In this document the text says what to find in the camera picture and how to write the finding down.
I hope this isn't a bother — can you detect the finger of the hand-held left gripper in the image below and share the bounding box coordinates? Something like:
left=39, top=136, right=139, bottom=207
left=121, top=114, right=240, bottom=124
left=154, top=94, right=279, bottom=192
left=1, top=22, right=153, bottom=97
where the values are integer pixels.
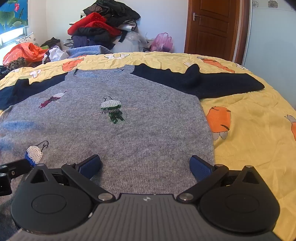
left=0, top=158, right=32, bottom=180

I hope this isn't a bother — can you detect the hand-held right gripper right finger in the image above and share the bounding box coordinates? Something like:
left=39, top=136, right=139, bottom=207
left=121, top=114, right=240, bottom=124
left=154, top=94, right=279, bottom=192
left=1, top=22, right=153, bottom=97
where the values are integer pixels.
left=177, top=154, right=264, bottom=205

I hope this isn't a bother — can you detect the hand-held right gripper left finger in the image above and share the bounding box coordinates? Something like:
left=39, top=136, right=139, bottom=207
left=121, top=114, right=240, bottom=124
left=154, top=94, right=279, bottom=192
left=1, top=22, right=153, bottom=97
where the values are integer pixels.
left=30, top=154, right=116, bottom=205

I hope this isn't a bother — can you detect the grey sweater with navy sleeves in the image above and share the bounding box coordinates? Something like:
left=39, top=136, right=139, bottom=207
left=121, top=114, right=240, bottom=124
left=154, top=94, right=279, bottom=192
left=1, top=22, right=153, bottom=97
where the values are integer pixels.
left=0, top=63, right=265, bottom=234

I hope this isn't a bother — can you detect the pile of clothes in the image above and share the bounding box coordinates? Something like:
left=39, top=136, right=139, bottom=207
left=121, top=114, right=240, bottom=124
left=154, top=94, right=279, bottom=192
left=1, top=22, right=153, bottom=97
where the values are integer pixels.
left=63, top=0, right=141, bottom=50

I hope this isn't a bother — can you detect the yellow printed quilt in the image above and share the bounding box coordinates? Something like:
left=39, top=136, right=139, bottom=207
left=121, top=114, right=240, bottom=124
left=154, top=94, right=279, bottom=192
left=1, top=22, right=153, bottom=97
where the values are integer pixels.
left=0, top=51, right=296, bottom=241

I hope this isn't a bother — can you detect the leopard print cloth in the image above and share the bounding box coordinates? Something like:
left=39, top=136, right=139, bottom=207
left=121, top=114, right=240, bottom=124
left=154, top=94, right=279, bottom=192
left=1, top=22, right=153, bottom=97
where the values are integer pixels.
left=6, top=57, right=26, bottom=71

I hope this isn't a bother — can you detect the orange plastic bag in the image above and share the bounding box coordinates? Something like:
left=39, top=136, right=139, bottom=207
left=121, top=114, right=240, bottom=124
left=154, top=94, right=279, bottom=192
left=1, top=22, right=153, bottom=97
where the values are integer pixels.
left=3, top=43, right=48, bottom=66

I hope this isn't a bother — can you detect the light blue knit garment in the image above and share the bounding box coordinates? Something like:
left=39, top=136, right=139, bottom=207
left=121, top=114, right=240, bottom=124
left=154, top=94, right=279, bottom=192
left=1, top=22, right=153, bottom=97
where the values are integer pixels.
left=66, top=45, right=111, bottom=58

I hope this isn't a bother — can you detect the white crumpled cloth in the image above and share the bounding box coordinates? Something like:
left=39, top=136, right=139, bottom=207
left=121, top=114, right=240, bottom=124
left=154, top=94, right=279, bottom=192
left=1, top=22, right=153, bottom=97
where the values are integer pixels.
left=43, top=46, right=68, bottom=63

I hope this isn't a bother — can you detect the floral pillow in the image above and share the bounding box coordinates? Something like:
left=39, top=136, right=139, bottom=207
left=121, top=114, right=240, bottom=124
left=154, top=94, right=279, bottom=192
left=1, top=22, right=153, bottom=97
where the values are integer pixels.
left=15, top=32, right=38, bottom=45

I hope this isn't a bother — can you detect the dark brown garment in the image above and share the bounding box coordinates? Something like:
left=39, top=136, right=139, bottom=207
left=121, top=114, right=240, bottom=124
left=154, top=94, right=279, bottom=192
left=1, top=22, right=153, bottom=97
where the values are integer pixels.
left=40, top=37, right=61, bottom=48

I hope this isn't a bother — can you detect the window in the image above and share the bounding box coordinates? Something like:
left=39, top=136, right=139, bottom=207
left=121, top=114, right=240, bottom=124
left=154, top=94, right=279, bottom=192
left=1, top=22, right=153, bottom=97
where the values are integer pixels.
left=0, top=27, right=29, bottom=48

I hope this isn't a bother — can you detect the pink plastic bag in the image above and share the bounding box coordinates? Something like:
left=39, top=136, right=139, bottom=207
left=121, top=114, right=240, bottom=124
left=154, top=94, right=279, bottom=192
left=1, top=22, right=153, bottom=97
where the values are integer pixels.
left=150, top=32, right=173, bottom=52

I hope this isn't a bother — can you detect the clear plastic bag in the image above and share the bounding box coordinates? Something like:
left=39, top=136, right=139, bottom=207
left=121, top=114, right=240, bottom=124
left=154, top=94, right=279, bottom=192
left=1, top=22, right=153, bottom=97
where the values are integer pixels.
left=126, top=31, right=148, bottom=48

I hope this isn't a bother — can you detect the brown wooden door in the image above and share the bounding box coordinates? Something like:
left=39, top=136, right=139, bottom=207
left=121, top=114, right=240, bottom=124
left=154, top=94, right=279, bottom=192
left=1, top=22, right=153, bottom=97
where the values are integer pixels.
left=184, top=0, right=250, bottom=65

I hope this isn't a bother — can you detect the white wardrobe sliding door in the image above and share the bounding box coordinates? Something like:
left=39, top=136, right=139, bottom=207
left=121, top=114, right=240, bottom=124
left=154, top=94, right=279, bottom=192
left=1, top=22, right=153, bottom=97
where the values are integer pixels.
left=242, top=0, right=296, bottom=77

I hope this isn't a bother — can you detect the lotus flower window blind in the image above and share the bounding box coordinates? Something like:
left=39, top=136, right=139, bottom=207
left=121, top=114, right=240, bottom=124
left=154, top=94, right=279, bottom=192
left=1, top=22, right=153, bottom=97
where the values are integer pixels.
left=0, top=0, right=28, bottom=32

